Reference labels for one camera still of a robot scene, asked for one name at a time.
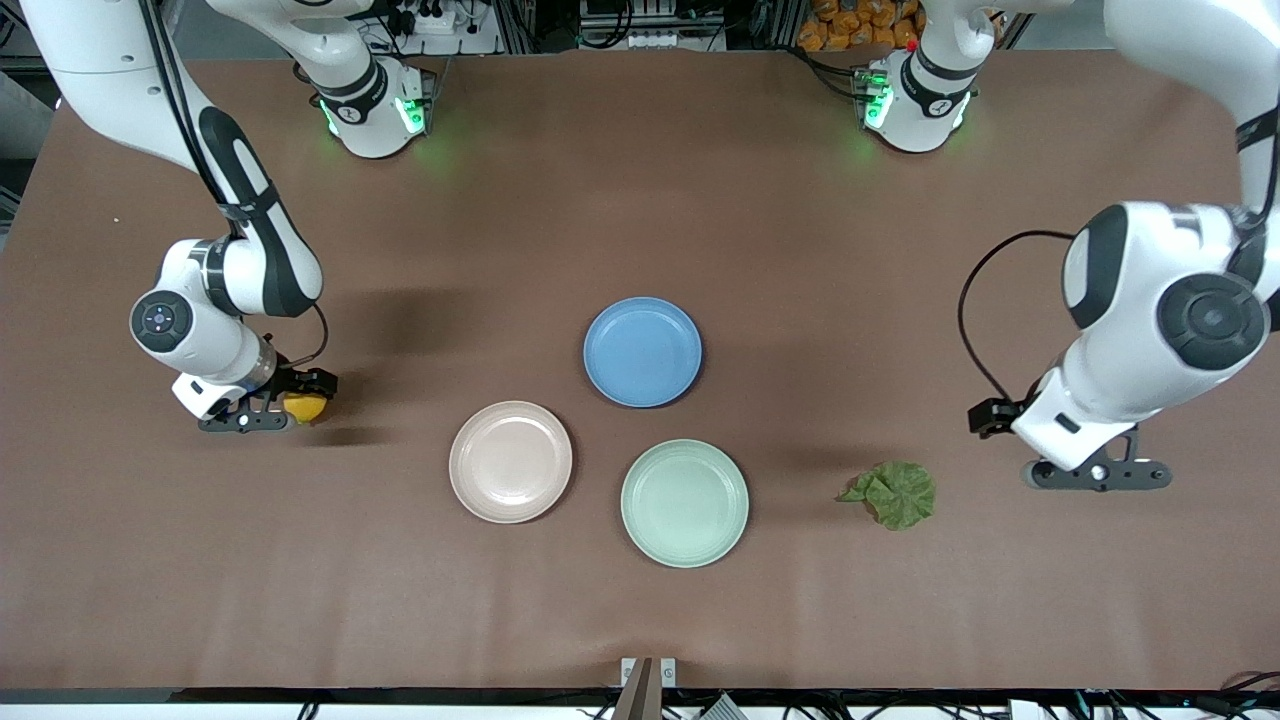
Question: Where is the green lettuce leaf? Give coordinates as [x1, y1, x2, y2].
[836, 460, 938, 532]

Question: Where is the brown table cover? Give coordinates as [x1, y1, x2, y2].
[0, 50, 1280, 693]

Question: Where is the beige plate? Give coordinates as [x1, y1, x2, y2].
[448, 400, 574, 525]

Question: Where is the pale green plate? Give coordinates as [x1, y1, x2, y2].
[620, 438, 750, 569]

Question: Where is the blue plate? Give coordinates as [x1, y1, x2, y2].
[583, 296, 703, 409]

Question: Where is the white power strip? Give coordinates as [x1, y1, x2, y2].
[385, 0, 463, 37]

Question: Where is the orange objects pile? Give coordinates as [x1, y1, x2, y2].
[797, 0, 926, 53]

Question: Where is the silver camera mount bracket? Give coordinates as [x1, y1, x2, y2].
[612, 656, 678, 720]

